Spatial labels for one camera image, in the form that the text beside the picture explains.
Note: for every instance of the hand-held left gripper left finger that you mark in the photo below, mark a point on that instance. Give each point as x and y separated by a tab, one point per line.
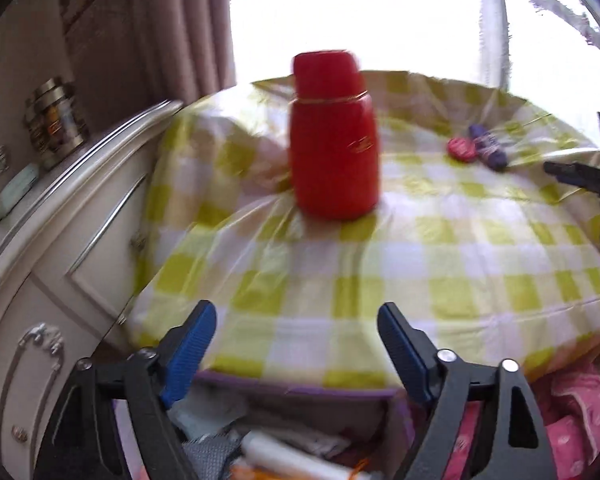
190	355

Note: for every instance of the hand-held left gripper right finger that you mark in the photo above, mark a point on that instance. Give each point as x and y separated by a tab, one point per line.
405	355

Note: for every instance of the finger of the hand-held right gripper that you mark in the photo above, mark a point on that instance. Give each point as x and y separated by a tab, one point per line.
575	177

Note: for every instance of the purple-rimmed fabric storage box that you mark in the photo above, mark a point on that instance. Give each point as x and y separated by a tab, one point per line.
300	407

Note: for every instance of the pale blue cloth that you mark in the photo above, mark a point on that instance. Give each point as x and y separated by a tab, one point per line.
205	415

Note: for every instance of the yellow-green checked tablecloth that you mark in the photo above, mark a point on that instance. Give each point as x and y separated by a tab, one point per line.
380	260

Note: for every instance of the small red round pouch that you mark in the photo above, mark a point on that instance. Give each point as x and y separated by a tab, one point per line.
461	150

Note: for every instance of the white carved cabinet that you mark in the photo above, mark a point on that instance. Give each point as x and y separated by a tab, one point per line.
55	270

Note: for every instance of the white lace curtain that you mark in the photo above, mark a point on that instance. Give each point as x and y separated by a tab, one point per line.
495	35

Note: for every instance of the pink printed blanket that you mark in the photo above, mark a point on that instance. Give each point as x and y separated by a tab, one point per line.
575	425

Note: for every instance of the red thermos bottle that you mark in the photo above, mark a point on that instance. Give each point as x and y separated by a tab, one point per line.
335	160

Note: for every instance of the pale green box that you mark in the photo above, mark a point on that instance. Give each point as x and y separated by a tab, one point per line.
20	187

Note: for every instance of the stack of dark jars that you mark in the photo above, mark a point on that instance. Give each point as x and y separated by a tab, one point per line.
55	120

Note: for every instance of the pink-brown pleated curtain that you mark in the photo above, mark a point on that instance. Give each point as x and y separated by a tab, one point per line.
155	35

